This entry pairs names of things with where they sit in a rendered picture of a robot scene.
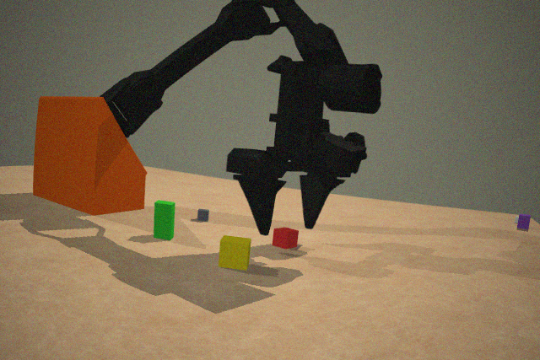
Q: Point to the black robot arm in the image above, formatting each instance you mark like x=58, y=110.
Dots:
x=324, y=75

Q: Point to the yellow block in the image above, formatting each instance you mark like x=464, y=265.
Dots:
x=234, y=252

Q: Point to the green block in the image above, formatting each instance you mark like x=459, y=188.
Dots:
x=164, y=230
x=164, y=211

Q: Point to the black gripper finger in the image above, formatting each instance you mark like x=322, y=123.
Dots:
x=315, y=192
x=261, y=195

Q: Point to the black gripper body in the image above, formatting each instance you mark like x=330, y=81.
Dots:
x=274, y=162

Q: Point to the purple block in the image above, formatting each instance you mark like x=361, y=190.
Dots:
x=523, y=221

